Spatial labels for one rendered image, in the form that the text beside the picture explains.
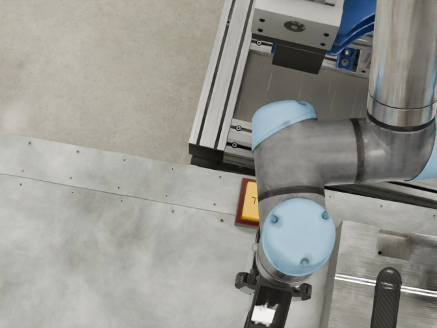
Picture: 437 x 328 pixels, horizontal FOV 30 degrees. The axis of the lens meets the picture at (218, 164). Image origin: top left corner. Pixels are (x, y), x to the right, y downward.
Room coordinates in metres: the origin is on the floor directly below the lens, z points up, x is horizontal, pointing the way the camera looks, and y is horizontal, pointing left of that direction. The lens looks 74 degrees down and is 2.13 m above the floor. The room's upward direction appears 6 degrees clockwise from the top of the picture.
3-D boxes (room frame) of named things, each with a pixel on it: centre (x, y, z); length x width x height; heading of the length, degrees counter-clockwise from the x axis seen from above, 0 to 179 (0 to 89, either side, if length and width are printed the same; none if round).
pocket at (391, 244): (0.27, -0.28, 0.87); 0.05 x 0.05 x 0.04; 86
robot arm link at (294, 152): (0.28, -0.09, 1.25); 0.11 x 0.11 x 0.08; 10
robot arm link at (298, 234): (0.18, -0.09, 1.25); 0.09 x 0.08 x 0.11; 10
